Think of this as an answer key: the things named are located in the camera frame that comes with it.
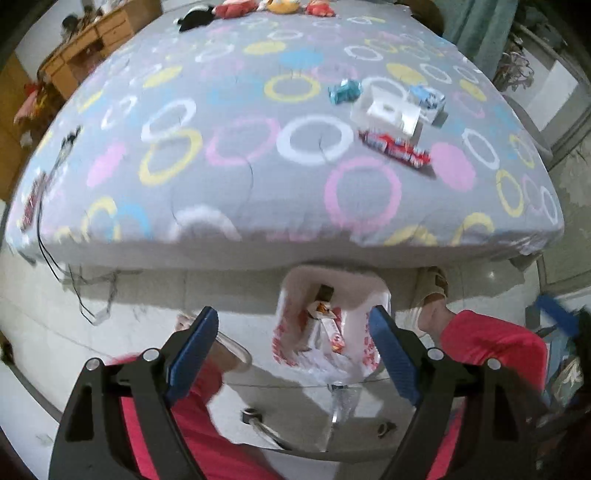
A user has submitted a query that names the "white orange snack wrapper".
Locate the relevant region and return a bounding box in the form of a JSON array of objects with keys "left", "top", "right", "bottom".
[{"left": 307, "top": 300, "right": 346, "bottom": 354}]

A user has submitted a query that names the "white red plastic trash bag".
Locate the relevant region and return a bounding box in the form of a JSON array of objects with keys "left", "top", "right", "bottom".
[{"left": 271, "top": 265, "right": 392, "bottom": 385}]

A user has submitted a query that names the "red white candy wrapper strip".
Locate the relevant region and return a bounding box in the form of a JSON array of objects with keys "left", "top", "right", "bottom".
[{"left": 358, "top": 130, "right": 431, "bottom": 169}]

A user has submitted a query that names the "blue white small carton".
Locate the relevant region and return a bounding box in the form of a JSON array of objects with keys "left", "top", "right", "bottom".
[{"left": 409, "top": 85, "right": 447, "bottom": 124}]

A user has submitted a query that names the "white plastic packaging tray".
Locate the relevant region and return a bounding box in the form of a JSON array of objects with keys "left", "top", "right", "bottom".
[{"left": 351, "top": 86, "right": 421, "bottom": 140}]

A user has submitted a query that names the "blue candy wrapper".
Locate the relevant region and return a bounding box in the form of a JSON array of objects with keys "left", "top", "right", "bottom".
[{"left": 328, "top": 79, "right": 363, "bottom": 105}]

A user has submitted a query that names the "green patterned folded quilt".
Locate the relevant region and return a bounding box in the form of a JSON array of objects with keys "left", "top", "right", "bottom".
[{"left": 538, "top": 325, "right": 583, "bottom": 411}]

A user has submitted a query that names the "red trouser right leg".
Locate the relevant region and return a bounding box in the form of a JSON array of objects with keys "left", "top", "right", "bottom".
[{"left": 424, "top": 309, "right": 548, "bottom": 480}]

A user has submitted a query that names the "red trouser leg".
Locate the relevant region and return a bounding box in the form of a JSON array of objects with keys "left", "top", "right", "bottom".
[
  {"left": 424, "top": 309, "right": 548, "bottom": 480},
  {"left": 120, "top": 359, "right": 282, "bottom": 480}
]

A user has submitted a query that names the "red trouser left leg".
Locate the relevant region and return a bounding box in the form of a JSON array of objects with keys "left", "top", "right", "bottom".
[{"left": 120, "top": 359, "right": 282, "bottom": 480}]

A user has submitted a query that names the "right foot beige slipper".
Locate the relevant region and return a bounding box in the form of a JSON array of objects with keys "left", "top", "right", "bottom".
[{"left": 400, "top": 265, "right": 452, "bottom": 338}]

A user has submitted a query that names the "foot beige slipper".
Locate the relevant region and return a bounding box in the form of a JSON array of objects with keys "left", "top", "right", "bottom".
[
  {"left": 174, "top": 312, "right": 254, "bottom": 375},
  {"left": 400, "top": 265, "right": 452, "bottom": 338}
]

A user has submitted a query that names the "left foot beige slipper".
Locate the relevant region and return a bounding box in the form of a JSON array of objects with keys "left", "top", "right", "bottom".
[{"left": 174, "top": 312, "right": 254, "bottom": 375}]

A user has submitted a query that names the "red device on bed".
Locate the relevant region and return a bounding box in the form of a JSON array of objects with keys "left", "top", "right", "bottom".
[{"left": 19, "top": 171, "right": 48, "bottom": 232}]

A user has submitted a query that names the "glass balcony door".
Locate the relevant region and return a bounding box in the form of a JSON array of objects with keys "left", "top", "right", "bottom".
[{"left": 506, "top": 22, "right": 590, "bottom": 162}]

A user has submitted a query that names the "bed with circle-pattern sheet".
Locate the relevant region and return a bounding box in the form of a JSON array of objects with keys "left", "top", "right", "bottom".
[{"left": 5, "top": 1, "right": 564, "bottom": 269}]

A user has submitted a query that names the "teal patterned curtain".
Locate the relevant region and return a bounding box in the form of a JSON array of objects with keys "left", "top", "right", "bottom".
[{"left": 435, "top": 0, "right": 519, "bottom": 80}]

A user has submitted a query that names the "wooden chair with clothes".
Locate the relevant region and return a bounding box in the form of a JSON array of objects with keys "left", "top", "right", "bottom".
[{"left": 13, "top": 82, "right": 64, "bottom": 144}]

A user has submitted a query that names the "wooden desk with drawers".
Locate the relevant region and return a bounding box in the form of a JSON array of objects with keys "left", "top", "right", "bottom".
[{"left": 38, "top": 0, "right": 162, "bottom": 100}]

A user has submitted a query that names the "small red plush toy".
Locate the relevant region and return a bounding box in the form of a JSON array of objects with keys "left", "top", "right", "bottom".
[{"left": 304, "top": 0, "right": 335, "bottom": 17}]

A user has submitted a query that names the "yellow white plush toy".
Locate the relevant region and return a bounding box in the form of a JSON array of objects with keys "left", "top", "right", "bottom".
[{"left": 257, "top": 0, "right": 301, "bottom": 15}]

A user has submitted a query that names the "black white plush toy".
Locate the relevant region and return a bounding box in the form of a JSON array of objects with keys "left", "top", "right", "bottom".
[{"left": 176, "top": 5, "right": 215, "bottom": 32}]

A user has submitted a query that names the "red octopus plush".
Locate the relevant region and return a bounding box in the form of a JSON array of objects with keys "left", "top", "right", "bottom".
[{"left": 213, "top": 0, "right": 259, "bottom": 19}]

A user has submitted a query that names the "black cable on floor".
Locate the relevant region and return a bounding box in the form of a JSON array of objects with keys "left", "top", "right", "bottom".
[{"left": 35, "top": 221, "right": 122, "bottom": 326}]

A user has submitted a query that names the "black charging cable on bed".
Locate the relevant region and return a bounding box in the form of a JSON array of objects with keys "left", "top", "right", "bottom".
[{"left": 36, "top": 125, "right": 83, "bottom": 241}]

